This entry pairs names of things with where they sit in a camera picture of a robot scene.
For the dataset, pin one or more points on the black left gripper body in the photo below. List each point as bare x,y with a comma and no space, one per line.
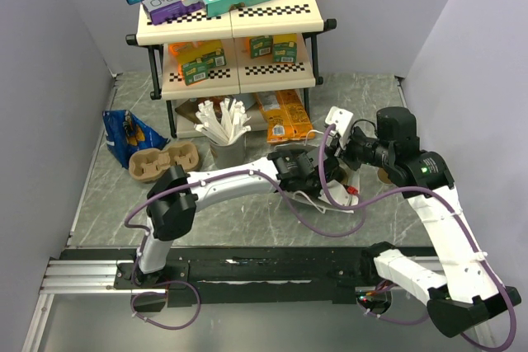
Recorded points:
313,185

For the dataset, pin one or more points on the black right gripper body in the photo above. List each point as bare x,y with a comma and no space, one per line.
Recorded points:
358,149

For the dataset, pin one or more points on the brown paper coffee cup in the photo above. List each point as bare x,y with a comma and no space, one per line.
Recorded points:
383,176

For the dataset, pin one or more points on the light blue paper bag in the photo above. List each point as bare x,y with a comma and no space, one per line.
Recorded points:
292,159

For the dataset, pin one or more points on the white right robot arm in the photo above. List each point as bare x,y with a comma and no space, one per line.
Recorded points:
468,292

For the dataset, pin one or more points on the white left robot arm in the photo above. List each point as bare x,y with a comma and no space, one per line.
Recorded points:
178,196

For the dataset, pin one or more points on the orange snack bag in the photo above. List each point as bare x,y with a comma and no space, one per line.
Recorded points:
286,117

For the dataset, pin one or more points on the grey straw holder cup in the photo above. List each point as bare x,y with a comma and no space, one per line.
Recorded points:
231,155

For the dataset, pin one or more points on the wrapped white straws bundle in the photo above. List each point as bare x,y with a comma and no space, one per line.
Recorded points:
228,127

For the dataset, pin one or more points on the yellow green box right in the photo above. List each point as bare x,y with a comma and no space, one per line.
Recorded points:
284,48

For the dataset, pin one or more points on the green box right shelf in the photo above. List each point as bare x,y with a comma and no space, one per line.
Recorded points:
258,46

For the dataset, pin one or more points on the cream two-tier shelf rack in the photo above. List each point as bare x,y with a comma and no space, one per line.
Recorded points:
241,74

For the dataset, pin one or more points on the green box behind left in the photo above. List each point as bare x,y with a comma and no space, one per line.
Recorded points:
214,58

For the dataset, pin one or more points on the green box front left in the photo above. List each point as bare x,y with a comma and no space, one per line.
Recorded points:
194,71

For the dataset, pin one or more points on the brown cardboard cup carrier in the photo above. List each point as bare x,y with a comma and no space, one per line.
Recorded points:
148,165

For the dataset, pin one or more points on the orange box left shelf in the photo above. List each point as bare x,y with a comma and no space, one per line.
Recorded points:
185,52

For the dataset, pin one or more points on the blue chips bag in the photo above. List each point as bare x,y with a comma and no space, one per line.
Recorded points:
126,134

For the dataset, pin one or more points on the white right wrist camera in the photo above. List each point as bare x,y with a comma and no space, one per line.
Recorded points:
343,120

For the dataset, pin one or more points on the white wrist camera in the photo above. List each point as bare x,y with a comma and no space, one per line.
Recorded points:
343,120
341,197

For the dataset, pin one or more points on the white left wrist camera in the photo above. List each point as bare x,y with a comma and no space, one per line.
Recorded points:
341,197

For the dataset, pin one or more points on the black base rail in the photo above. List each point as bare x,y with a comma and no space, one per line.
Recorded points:
220,274

